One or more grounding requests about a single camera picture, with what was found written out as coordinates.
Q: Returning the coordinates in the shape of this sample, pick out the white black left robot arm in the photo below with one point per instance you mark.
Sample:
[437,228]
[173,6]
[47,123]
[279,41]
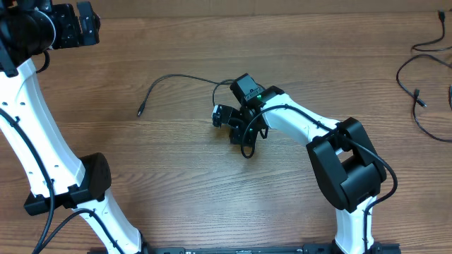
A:
[56,176]

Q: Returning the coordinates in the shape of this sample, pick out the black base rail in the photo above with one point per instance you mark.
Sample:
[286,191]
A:
[311,248]

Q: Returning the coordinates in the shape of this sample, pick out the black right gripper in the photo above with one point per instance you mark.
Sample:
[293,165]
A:
[237,137]

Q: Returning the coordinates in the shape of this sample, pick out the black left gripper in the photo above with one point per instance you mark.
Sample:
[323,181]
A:
[66,15]

